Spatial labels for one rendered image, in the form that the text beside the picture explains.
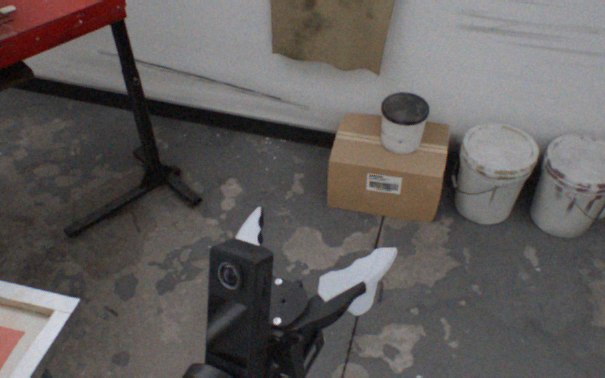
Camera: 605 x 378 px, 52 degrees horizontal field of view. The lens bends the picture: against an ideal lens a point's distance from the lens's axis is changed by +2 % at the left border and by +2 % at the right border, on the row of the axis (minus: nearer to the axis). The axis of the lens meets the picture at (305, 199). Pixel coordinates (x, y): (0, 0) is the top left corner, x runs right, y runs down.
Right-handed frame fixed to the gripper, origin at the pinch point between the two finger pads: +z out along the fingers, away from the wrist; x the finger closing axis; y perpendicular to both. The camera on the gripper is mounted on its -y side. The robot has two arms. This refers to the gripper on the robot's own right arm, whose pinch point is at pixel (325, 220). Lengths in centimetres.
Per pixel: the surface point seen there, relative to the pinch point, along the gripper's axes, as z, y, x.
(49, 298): 6, 59, -78
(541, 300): 136, 171, 12
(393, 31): 185, 87, -71
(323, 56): 174, 98, -100
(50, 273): 52, 146, -174
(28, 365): -8, 60, -70
